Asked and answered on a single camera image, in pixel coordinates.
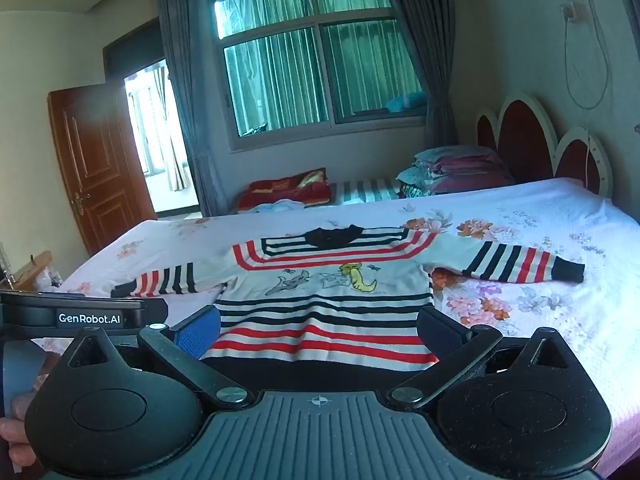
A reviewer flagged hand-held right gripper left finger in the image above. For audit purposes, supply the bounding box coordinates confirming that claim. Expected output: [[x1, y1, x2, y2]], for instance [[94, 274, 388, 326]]
[[65, 305, 253, 408]]

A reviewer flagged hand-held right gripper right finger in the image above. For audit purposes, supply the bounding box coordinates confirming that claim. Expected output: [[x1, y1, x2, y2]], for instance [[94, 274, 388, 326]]
[[387, 306, 583, 408]]

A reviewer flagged striped cartoon print sweater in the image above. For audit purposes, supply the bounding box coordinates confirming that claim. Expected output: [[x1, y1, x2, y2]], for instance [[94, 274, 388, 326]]
[[111, 224, 586, 373]]

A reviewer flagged person's left hand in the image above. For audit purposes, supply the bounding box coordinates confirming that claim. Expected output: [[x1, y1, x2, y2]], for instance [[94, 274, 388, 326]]
[[0, 355, 56, 468]]

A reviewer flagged colourful folded blanket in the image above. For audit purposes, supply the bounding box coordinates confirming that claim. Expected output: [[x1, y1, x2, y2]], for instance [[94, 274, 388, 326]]
[[397, 167, 433, 199]]

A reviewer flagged light blue cloth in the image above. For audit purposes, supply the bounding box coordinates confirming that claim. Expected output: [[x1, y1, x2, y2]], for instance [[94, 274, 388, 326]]
[[252, 199, 307, 214]]

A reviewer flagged white floral bed sheet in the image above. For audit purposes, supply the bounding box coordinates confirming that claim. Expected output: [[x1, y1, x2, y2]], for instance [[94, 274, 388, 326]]
[[50, 177, 640, 480]]

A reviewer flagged brown wooden door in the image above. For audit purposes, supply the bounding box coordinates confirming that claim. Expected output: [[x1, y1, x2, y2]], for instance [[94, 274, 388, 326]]
[[47, 82, 158, 256]]

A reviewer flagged striped mattress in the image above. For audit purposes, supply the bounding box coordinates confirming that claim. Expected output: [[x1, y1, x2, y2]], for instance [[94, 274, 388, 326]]
[[330, 176, 408, 206]]

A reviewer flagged red folded blanket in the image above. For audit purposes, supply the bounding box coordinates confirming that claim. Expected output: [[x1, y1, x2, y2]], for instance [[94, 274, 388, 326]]
[[237, 169, 332, 213]]

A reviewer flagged grey and pink pillow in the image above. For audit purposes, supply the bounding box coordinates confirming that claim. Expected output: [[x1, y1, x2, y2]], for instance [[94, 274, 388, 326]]
[[414, 145, 505, 168]]

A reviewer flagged grey blue curtain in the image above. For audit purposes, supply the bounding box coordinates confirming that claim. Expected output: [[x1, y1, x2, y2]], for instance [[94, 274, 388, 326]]
[[377, 0, 458, 148], [156, 0, 236, 218]]

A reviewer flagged red and white headboard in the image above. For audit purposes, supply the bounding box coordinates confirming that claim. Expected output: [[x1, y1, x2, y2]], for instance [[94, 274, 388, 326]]
[[475, 92, 615, 198]]

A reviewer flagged teal cloth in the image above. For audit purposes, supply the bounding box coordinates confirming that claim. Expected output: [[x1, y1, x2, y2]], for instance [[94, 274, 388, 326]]
[[385, 91, 429, 114]]

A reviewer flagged sliding glass window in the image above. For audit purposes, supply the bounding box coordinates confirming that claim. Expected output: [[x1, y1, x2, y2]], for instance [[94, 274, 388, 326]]
[[207, 0, 428, 138]]

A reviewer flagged white hanging cable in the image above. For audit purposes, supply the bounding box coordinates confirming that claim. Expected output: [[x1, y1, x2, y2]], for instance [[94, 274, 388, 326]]
[[563, 0, 614, 111]]

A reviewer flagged wall socket with charger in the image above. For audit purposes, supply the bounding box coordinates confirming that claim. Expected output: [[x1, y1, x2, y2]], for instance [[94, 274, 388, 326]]
[[560, 1, 591, 24]]

